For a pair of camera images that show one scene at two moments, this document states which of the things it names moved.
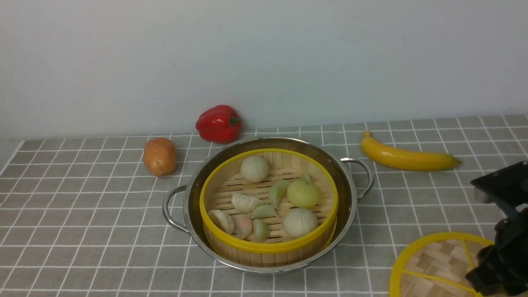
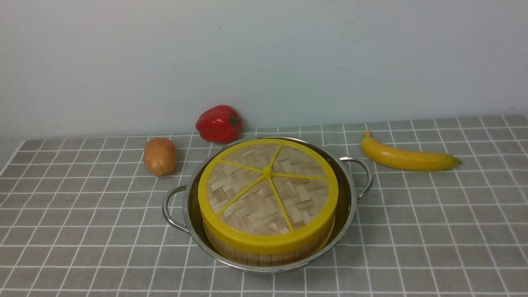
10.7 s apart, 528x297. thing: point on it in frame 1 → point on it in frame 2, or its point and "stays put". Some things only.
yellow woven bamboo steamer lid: x=435 y=265 → x=267 y=196
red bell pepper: x=219 y=124 stays put
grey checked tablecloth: x=85 y=217 stays put
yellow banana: x=390 y=156 stays put
